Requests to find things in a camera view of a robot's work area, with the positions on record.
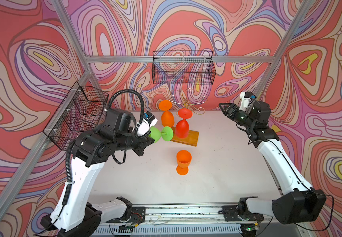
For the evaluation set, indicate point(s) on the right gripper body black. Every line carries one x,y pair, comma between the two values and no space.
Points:
240,116

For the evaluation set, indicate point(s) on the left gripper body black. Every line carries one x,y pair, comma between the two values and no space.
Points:
138,144

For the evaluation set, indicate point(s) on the green wine glass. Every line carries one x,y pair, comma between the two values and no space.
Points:
166,134

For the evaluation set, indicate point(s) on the orange wine glass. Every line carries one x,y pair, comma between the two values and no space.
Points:
167,117
184,159

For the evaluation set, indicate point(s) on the red wine glass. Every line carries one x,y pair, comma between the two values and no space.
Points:
182,127

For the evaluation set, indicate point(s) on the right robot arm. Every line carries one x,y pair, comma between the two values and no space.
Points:
299,201

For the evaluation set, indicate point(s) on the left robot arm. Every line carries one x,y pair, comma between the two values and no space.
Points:
85,157

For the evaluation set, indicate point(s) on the wooden rack base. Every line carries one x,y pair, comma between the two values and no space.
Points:
191,139

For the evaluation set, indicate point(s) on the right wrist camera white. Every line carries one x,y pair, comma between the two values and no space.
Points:
246,97

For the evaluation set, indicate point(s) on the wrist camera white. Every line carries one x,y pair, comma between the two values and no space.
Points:
246,97
149,120

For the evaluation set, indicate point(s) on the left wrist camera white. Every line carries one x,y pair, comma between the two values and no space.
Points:
149,120

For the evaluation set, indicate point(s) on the gold wire glass rack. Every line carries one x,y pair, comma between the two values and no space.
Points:
180,97

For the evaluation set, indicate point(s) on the black wire basket left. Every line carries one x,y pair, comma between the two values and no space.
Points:
80,111

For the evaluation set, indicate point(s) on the black wire basket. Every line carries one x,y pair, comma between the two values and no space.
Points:
80,111
183,67

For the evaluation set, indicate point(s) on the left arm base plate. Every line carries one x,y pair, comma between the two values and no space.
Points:
125,225

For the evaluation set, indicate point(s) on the black wire basket back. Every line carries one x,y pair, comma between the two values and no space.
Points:
183,67

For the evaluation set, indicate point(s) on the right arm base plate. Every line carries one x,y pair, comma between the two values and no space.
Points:
234,213

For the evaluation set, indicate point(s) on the aluminium mounting rail front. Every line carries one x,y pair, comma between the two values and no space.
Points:
188,220

